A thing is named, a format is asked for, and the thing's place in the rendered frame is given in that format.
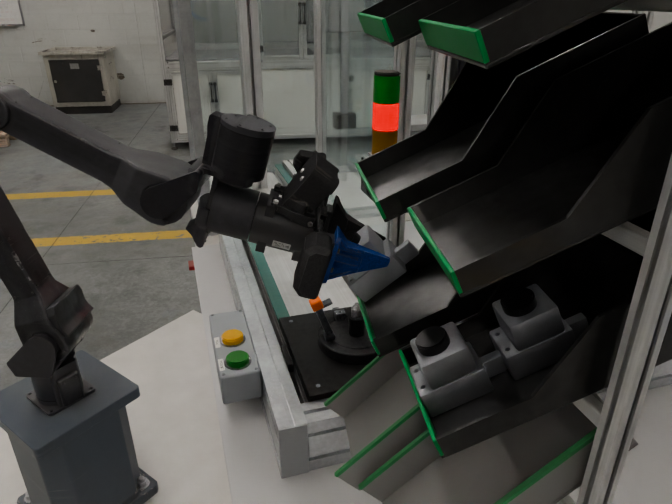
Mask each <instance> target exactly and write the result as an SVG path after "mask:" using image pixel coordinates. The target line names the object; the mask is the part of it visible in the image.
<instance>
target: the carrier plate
mask: <svg viewBox="0 0 672 504"><path fill-rule="evenodd" d="M351 307H352V306H351ZM351 307H345V308H339V309H332V310H326V311H324V313H325V316H326V318H327V319H329V318H331V317H333V316H334V311H337V310H343V309H344V310H345V312H346V313H349V312H351ZM321 325H322V324H321V322H320V320H319V317H318V315H317V313H316V312H314V313H308V314H301V315H295V316H289V317H283V318H279V326H280V329H281V332H282V334H283V337H284V340H285V342H286V345H287V347H288V350H289V353H290V355H291V358H292V361H293V363H294V366H295V368H296V371H297V374H298V376H299V379H300V382H301V384H302V387H303V389H304V392H305V395H306V397H307V400H308V402H311V401H315V400H320V399H325V398H330V397H331V396H332V395H333V394H334V393H336V392H337V391H338V390H339V389H340V388H341V387H342V386H344V385H345V384H346V383H347V382H348V381H349V380H350V379H352V378H353V377H354V376H355V375H356V374H357V373H358V372H360V371H361V370H362V369H363V368H364V367H365V366H366V365H367V364H365V365H350V364H344V363H340V362H337V361H335V360H332V359H330V358H329V357H327V356H326V355H325V354H324V353H323V352H322V351H321V350H320V348H319V345H318V330H319V328H320V326H321Z"/></svg>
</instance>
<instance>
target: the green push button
mask: <svg viewBox="0 0 672 504"><path fill-rule="evenodd" d="M248 363H249V355H248V353H247V352H245V351H242V350H236V351H233V352H231V353H229V354H228V355H227V356H226V364H227V365H228V366H229V367H231V368H241V367H244V366H246V365H247V364H248Z"/></svg>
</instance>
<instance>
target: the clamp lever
mask: <svg viewBox="0 0 672 504"><path fill-rule="evenodd" d="M309 303H310V305H311V308H312V310H313V311H314V312H316V313H317V315H318V317H319V320H320V322H321V324H322V326H323V328H324V331H325V333H326V335H329V334H331V333H333V332H332V329H331V327H330V325H329V322H328V320H327V318H326V316H325V313H324V311H323V308H325V307H327V306H330V305H332V304H333V303H332V301H331V299H330V298H328V299H326V300H324V301H321V299H320V297H319V296H318V297H317V298H316V299H314V300H312V299H309Z"/></svg>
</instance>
